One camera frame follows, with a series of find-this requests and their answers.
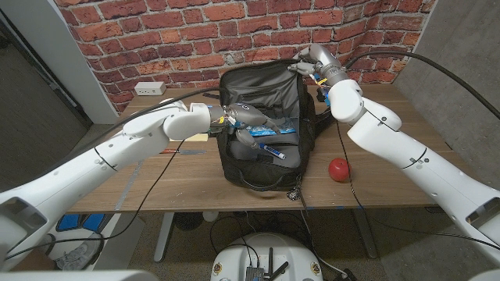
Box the blue dry erase marker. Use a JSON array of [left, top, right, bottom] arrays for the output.
[[257, 142, 287, 161]]

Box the white table leg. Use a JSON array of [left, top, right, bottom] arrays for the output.
[[153, 212, 175, 263]]

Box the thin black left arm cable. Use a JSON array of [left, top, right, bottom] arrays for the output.
[[5, 139, 185, 261]]

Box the blue floor mat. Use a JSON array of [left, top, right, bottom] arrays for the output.
[[56, 213, 113, 233]]

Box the black backpack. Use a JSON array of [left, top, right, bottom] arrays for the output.
[[215, 58, 333, 193]]

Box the brown cardboard box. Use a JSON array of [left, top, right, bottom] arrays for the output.
[[21, 249, 55, 272]]

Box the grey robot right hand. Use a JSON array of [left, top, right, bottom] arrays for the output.
[[287, 42, 341, 78]]

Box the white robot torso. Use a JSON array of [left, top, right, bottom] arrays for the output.
[[0, 269, 159, 281]]

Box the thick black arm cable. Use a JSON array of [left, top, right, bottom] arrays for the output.
[[84, 86, 226, 144], [343, 49, 500, 120]]

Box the white power strip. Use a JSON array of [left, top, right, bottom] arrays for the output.
[[134, 81, 167, 97]]

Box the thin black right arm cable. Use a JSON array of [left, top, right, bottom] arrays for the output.
[[334, 119, 500, 251]]

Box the grey table leg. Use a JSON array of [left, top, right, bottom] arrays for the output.
[[353, 208, 379, 261]]

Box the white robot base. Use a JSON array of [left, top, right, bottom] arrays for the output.
[[209, 232, 324, 281]]

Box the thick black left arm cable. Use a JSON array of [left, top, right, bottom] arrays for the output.
[[84, 86, 226, 144]]

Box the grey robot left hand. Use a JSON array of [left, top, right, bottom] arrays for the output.
[[224, 102, 282, 150]]

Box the yellow sticky note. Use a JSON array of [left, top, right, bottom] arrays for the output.
[[170, 132, 209, 142]]

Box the grey sneaker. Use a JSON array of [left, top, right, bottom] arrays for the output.
[[54, 241, 98, 271]]

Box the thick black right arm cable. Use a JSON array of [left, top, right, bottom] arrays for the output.
[[343, 49, 500, 120]]

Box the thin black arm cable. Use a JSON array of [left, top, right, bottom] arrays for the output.
[[5, 139, 185, 261], [334, 119, 500, 251]]

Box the red ball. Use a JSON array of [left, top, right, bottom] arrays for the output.
[[327, 157, 352, 183]]

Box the blue white wipes pack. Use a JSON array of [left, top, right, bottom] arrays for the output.
[[245, 116, 298, 137]]

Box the red-handled knife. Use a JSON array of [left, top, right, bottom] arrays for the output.
[[159, 148, 207, 156]]

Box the black round floor disc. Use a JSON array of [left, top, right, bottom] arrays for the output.
[[173, 212, 204, 231]]

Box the brick print backdrop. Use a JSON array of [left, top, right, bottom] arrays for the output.
[[54, 0, 438, 114]]

